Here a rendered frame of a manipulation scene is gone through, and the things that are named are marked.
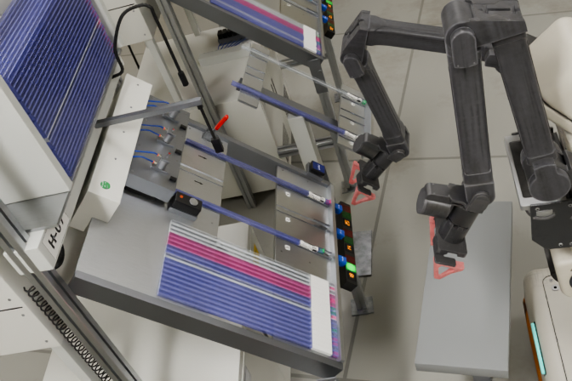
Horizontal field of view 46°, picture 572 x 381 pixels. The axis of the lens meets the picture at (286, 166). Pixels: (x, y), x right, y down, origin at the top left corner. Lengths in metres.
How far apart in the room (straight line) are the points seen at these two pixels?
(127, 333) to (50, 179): 0.87
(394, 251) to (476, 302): 0.99
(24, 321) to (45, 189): 0.36
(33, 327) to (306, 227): 0.81
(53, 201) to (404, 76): 2.69
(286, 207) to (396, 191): 1.21
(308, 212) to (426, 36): 0.70
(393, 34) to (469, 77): 0.50
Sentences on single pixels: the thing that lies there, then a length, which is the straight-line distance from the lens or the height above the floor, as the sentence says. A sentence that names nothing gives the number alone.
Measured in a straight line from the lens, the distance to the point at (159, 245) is 1.71.
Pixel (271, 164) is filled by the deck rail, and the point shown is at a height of 0.87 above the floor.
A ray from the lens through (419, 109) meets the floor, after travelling 3.61.
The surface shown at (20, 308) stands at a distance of 1.69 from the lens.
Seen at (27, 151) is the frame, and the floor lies 1.51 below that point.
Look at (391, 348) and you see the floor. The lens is 2.66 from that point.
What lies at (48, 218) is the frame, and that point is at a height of 1.39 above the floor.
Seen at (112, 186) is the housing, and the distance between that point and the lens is 1.66.
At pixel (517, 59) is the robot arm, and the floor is 1.52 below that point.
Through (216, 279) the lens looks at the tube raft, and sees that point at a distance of 1.71.
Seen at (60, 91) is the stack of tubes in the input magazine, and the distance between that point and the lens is 1.60.
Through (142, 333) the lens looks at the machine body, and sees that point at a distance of 2.22.
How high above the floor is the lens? 2.22
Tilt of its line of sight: 40 degrees down
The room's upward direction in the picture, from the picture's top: 20 degrees counter-clockwise
